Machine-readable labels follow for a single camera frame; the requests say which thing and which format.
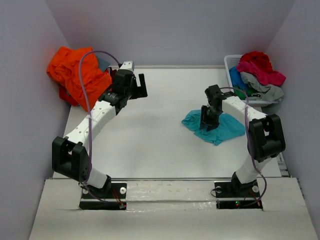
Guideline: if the magenta t shirt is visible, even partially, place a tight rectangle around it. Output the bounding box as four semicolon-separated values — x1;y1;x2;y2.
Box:
236;61;286;87

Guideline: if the teal t shirt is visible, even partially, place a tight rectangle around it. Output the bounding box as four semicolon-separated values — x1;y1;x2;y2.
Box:
181;109;246;146

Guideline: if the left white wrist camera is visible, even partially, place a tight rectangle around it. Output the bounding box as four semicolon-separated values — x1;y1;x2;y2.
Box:
119;60;135;72

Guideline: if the green garment in basket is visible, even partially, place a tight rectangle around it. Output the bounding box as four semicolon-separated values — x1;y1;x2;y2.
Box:
234;87;261;100

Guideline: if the dark red folded shirt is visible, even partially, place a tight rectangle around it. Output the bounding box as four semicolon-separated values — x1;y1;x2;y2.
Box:
106;67;118;83

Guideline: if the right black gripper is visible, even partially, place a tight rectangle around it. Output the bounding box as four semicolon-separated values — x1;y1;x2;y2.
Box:
199;105;222;132

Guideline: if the blue t shirt in basket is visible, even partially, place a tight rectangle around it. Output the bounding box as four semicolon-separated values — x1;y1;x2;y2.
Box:
229;66;248;91

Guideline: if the grey t shirt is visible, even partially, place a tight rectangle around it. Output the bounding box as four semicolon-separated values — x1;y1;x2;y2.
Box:
240;72;285;102

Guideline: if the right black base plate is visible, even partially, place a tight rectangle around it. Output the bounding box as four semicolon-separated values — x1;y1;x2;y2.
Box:
210;181;263;210

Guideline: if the orange t shirt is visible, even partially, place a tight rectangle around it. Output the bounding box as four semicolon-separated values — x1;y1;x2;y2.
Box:
46;46;112;111

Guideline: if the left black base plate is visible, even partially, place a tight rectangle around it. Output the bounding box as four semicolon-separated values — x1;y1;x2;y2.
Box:
79;181;127;211

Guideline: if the white plastic laundry basket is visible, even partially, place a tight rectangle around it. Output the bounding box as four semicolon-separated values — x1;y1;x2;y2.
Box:
224;54;278;108

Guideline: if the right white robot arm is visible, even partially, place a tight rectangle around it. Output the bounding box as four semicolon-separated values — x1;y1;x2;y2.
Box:
199;84;286;198

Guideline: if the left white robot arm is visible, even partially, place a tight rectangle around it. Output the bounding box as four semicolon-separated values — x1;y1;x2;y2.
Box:
52;69;148;198

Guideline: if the red t shirt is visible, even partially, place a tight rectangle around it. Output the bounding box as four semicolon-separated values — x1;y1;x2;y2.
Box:
240;51;273;73

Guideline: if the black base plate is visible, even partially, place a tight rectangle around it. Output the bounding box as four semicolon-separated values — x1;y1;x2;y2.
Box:
210;181;263;210
79;181;127;211

